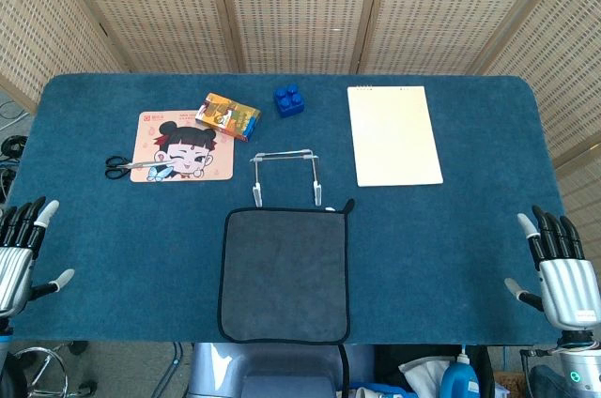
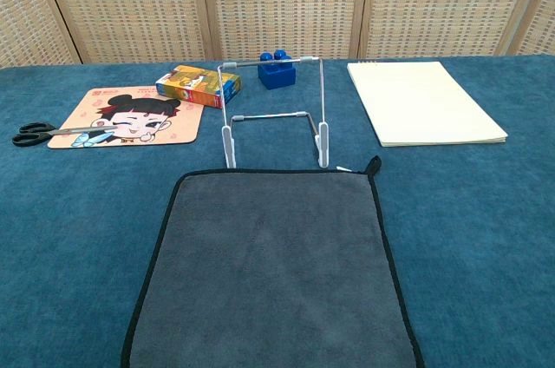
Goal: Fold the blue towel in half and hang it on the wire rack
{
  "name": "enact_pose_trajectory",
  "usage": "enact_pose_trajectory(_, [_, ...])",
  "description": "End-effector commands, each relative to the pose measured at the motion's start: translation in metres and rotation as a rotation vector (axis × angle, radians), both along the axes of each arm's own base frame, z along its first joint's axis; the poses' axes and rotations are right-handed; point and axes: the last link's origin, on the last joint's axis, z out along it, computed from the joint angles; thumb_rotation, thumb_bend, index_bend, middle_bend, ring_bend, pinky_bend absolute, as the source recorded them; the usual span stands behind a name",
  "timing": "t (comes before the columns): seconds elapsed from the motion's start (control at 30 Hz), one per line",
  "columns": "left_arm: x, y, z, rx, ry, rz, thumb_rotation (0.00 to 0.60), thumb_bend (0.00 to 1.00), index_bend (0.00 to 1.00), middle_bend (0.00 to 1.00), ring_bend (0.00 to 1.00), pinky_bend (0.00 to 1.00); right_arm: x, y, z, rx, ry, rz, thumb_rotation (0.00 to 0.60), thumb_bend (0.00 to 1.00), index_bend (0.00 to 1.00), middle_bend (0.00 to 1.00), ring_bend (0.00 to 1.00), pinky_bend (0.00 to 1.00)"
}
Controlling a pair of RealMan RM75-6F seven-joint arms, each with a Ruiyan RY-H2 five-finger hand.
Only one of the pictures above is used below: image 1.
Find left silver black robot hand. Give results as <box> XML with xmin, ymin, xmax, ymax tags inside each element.
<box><xmin>0</xmin><ymin>196</ymin><xmax>76</xmax><ymax>320</ymax></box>

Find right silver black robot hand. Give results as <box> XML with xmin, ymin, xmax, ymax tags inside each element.
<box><xmin>504</xmin><ymin>205</ymin><xmax>601</xmax><ymax>331</ymax></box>

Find grey and blue cloth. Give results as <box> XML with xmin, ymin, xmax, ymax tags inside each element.
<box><xmin>217</xmin><ymin>198</ymin><xmax>356</xmax><ymax>345</ymax></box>

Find teal table cover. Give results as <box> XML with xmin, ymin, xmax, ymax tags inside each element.
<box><xmin>0</xmin><ymin>72</ymin><xmax>593</xmax><ymax>345</ymax></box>

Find chrome stool base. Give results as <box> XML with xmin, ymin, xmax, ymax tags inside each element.
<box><xmin>13</xmin><ymin>341</ymin><xmax>98</xmax><ymax>398</ymax></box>

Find blue plastic bottle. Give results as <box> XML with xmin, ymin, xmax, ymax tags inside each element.
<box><xmin>440</xmin><ymin>353</ymin><xmax>480</xmax><ymax>398</ymax></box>

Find white crumpled cloth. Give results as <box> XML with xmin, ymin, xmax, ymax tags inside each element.
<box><xmin>398</xmin><ymin>355</ymin><xmax>456</xmax><ymax>390</ymax></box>

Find cartoon girl mouse pad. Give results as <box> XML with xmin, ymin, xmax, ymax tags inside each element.
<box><xmin>129</xmin><ymin>110</ymin><xmax>235</xmax><ymax>184</ymax></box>

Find pale yellow notepad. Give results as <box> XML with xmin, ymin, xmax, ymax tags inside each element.
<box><xmin>347</xmin><ymin>84</ymin><xmax>445</xmax><ymax>188</ymax></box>

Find colourful cardboard box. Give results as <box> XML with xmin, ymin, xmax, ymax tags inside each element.
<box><xmin>194</xmin><ymin>92</ymin><xmax>262</xmax><ymax>142</ymax></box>

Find blue-grey robot torso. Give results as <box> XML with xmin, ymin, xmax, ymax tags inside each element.
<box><xmin>187</xmin><ymin>342</ymin><xmax>377</xmax><ymax>398</ymax></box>

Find blue building block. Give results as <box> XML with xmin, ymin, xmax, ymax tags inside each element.
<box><xmin>272</xmin><ymin>84</ymin><xmax>306</xmax><ymax>118</ymax></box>

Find woven folding screen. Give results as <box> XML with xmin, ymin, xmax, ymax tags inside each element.
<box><xmin>0</xmin><ymin>0</ymin><xmax>601</xmax><ymax>169</ymax></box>

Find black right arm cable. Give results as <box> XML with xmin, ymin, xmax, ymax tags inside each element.
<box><xmin>518</xmin><ymin>345</ymin><xmax>564</xmax><ymax>398</ymax></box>

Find black floor cables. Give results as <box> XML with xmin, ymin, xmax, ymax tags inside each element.
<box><xmin>0</xmin><ymin>97</ymin><xmax>29</xmax><ymax>202</ymax></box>

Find black handled scissors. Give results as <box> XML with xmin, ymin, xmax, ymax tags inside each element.
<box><xmin>104</xmin><ymin>156</ymin><xmax>175</xmax><ymax>180</ymax></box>

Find thin blue cable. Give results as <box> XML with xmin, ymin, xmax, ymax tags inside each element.
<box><xmin>159</xmin><ymin>342</ymin><xmax>185</xmax><ymax>390</ymax></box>

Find black hanging cable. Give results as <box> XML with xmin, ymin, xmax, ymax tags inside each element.
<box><xmin>338</xmin><ymin>344</ymin><xmax>351</xmax><ymax>398</ymax></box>

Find metal wire rack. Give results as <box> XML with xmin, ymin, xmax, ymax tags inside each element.
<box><xmin>250</xmin><ymin>147</ymin><xmax>325</xmax><ymax>207</ymax></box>

